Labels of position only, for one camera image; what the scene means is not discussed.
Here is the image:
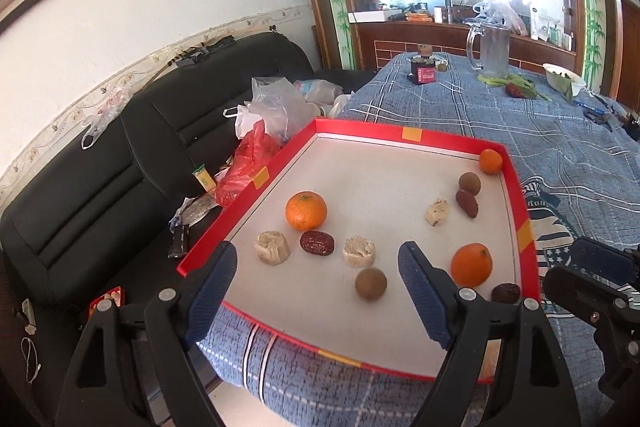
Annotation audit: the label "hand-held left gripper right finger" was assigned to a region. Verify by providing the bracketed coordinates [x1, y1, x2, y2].
[397, 241, 581, 427]

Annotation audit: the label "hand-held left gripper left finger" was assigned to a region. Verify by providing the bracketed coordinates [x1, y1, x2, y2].
[55, 241, 238, 427]

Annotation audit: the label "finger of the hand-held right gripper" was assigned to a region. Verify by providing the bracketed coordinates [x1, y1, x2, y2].
[542, 264, 618, 333]
[570, 237, 640, 289]

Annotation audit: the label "brown longan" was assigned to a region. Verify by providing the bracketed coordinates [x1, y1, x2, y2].
[458, 172, 482, 196]
[355, 268, 388, 302]

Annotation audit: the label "dark wrinkled red date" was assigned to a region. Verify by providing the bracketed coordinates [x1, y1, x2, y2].
[491, 283, 522, 305]

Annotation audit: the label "beige pastry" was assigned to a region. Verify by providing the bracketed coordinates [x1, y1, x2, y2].
[343, 235, 377, 268]
[253, 230, 291, 265]
[425, 198, 451, 228]

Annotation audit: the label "red cardboard tray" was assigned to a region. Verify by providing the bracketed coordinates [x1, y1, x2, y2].
[176, 117, 543, 385]

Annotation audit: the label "small mandarin orange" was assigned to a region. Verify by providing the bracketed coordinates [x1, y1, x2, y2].
[480, 148, 503, 176]

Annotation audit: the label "black snack packet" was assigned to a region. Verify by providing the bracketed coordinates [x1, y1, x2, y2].
[167, 223, 191, 260]

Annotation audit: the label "clear plastic wrapper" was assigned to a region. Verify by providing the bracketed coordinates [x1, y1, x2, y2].
[170, 196, 221, 228]

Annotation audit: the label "small red box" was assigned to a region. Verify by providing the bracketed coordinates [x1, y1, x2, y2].
[87, 285, 126, 320]

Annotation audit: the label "green yellow snack packet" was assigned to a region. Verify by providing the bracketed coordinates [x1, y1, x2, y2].
[192, 163, 218, 192]

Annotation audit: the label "red plastic bag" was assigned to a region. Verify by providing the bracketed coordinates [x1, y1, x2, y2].
[215, 119, 286, 208]

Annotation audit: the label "black scissors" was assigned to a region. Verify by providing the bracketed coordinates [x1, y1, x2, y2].
[582, 106, 617, 128]

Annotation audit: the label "black sofa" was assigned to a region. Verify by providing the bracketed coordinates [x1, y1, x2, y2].
[0, 32, 376, 427]

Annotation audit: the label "white charger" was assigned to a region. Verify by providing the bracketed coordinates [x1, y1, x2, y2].
[20, 298, 38, 335]

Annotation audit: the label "white bowl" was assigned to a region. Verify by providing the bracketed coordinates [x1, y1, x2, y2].
[542, 63, 588, 96]

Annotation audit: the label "white plastic bag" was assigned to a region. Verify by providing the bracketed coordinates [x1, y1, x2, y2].
[222, 77, 313, 142]

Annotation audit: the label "green vegetable leaves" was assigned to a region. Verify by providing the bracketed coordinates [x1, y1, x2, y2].
[477, 73, 553, 102]

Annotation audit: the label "clear plastic bag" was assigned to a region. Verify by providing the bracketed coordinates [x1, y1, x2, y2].
[80, 89, 133, 150]

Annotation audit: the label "pale blue packet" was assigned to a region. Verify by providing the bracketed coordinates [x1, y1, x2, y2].
[292, 78, 351, 105]

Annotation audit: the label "small jar with red label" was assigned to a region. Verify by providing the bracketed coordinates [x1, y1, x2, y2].
[407, 43, 438, 85]

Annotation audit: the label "glass pitcher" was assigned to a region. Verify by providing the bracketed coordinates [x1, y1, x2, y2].
[466, 21, 512, 80]

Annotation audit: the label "wooden counter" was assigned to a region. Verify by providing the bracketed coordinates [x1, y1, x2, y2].
[347, 9, 583, 70]

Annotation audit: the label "plastic bag with contents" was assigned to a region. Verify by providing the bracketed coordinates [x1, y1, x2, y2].
[472, 0, 528, 32]

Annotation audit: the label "white cable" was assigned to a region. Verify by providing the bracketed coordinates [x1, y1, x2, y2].
[20, 337, 43, 383]

